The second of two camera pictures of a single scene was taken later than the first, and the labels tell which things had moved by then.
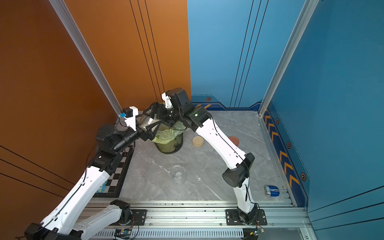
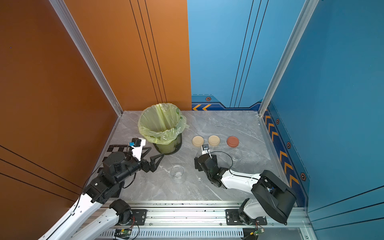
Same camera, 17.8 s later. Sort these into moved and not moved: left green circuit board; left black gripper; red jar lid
Moved: left black gripper
Not moved: red jar lid; left green circuit board
